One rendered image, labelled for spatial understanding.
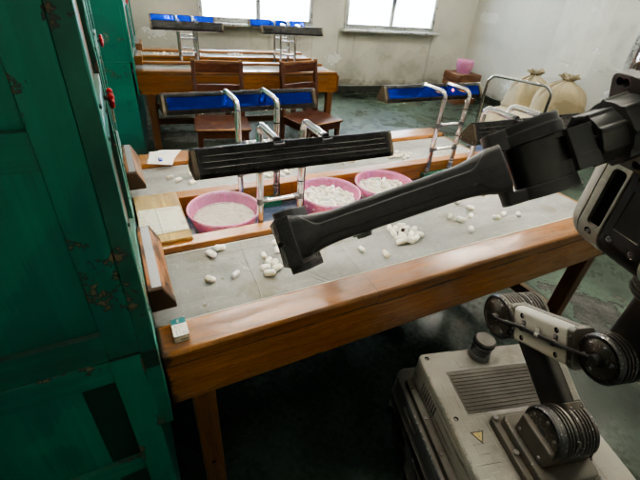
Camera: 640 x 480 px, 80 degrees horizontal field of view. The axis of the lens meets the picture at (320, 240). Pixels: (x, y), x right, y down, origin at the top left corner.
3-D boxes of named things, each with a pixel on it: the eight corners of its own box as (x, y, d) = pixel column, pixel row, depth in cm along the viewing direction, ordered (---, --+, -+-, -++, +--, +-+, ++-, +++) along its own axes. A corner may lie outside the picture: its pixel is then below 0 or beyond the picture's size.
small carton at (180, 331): (190, 339, 90) (189, 333, 89) (174, 343, 89) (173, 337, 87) (185, 321, 94) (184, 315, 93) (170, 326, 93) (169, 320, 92)
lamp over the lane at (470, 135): (581, 132, 161) (589, 115, 157) (473, 146, 136) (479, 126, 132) (564, 127, 167) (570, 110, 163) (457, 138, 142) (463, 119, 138)
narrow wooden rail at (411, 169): (482, 171, 218) (488, 153, 212) (138, 229, 145) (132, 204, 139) (474, 168, 222) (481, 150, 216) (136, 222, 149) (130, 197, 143)
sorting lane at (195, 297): (592, 214, 169) (594, 210, 168) (156, 333, 96) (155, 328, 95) (534, 186, 191) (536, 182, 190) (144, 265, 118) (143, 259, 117)
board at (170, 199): (192, 239, 124) (192, 235, 123) (143, 248, 118) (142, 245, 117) (175, 193, 147) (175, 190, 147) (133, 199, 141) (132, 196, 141)
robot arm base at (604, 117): (660, 175, 50) (688, 82, 43) (601, 195, 50) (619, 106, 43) (608, 150, 57) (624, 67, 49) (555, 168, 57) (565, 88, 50)
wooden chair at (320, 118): (303, 177, 349) (310, 70, 298) (276, 161, 374) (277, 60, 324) (338, 167, 374) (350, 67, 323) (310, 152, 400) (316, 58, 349)
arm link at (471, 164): (269, 286, 56) (247, 220, 55) (291, 271, 69) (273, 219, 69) (595, 180, 47) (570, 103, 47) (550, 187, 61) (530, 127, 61)
